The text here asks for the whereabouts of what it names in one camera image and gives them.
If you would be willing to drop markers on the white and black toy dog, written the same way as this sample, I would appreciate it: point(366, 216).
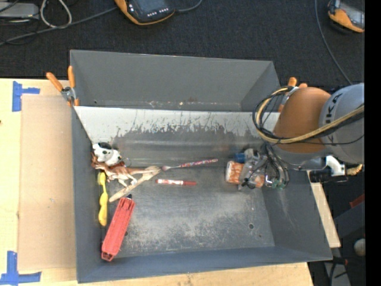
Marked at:
point(106, 154)

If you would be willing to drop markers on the small blue object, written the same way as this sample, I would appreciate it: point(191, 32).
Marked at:
point(239, 157)

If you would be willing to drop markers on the brown cardboard board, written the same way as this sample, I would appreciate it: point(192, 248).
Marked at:
point(44, 183)

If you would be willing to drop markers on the brown toy dinosaur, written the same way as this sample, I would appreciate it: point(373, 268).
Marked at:
point(122, 171)

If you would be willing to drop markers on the black cylinder on white bracket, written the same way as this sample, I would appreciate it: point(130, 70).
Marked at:
point(334, 165)

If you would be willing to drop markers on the grey metal bin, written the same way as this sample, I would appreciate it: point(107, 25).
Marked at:
point(193, 213)

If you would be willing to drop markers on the orange and white can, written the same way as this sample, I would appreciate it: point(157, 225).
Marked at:
point(233, 173)

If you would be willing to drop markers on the yellow toothbrush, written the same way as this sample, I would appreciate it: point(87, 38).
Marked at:
point(103, 201)

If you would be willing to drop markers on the red and white marker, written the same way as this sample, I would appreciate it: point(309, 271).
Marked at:
point(174, 182)

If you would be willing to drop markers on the pale wooden fork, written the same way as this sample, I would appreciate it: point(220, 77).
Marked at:
point(134, 185)

